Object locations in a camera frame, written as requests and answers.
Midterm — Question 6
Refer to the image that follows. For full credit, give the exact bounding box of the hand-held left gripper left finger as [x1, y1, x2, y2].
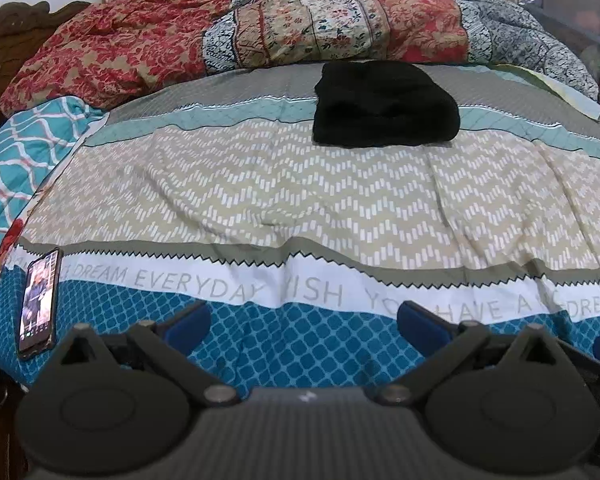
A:
[55, 302, 241, 406]

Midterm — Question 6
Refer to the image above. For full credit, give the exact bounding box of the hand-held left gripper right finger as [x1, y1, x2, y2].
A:
[375, 302, 566, 406]

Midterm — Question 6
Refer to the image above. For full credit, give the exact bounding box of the black zip jacket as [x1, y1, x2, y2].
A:
[312, 60, 461, 148]

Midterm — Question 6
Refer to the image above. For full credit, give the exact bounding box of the black smartphone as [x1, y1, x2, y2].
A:
[17, 247, 63, 361]

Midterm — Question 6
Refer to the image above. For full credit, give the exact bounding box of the zigzag patterned bed cover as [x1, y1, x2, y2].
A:
[0, 60, 600, 391]

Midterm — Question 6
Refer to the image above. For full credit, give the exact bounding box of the teal lattice patterned pillow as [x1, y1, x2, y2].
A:
[0, 95, 108, 276]

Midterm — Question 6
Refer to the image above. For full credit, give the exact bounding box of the pale yellow cloth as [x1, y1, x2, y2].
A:
[520, 65, 600, 122]

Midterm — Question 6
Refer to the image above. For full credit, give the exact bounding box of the red floral patchwork quilt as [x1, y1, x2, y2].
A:
[0, 0, 600, 116]

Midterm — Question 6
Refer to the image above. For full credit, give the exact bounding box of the clear plastic storage container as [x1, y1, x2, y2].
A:
[522, 0, 600, 96]

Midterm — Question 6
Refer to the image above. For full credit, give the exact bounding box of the carved wooden headboard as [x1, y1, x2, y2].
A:
[0, 1, 91, 146]

